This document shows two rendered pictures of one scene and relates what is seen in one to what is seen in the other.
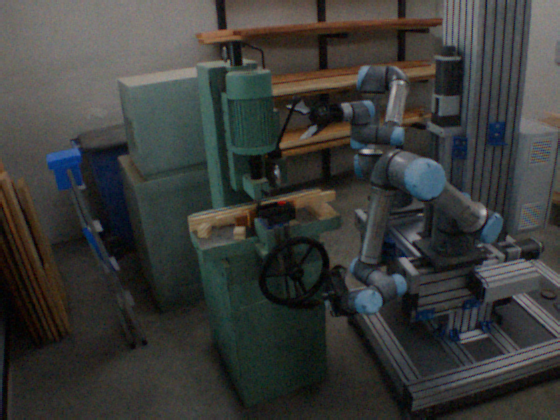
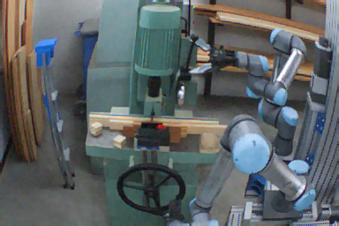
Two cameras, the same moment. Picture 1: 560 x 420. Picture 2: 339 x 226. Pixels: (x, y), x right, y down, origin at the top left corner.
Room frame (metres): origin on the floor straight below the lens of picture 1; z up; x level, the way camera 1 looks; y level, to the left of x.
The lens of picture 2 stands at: (0.25, -0.49, 1.86)
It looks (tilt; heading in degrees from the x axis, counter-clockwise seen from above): 28 degrees down; 19
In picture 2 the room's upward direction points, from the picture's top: 5 degrees clockwise
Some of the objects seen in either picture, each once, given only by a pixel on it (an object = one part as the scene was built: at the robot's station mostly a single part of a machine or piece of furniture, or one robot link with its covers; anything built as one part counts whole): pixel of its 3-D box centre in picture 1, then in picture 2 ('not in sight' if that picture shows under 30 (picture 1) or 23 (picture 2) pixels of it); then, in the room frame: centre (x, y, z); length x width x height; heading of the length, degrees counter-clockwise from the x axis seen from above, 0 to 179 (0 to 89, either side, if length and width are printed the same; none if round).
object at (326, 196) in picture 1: (278, 207); (170, 128); (1.81, 0.03, 0.92); 0.55 x 0.02 x 0.04; 112
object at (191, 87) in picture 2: (275, 170); (186, 90); (2.01, 0.03, 1.02); 0.09 x 0.07 x 0.12; 112
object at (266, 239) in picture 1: (277, 231); (151, 151); (1.60, 0.03, 0.92); 0.15 x 0.13 x 0.09; 112
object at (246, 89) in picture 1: (251, 111); (158, 37); (1.78, 0.10, 1.35); 0.18 x 0.18 x 0.31
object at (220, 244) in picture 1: (270, 232); (150, 149); (1.68, 0.06, 0.87); 0.61 x 0.30 x 0.06; 112
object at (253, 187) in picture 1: (256, 186); (153, 102); (1.80, 0.11, 1.03); 0.14 x 0.07 x 0.09; 22
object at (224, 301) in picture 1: (260, 305); (147, 199); (1.89, 0.15, 0.36); 0.58 x 0.45 x 0.71; 22
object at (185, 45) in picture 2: (269, 125); (188, 49); (2.04, 0.04, 1.23); 0.09 x 0.08 x 0.15; 22
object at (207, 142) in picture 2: (321, 207); (208, 139); (1.79, -0.16, 0.92); 0.14 x 0.09 x 0.04; 22
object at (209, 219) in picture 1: (257, 209); (151, 124); (1.80, 0.11, 0.93); 0.60 x 0.02 x 0.05; 112
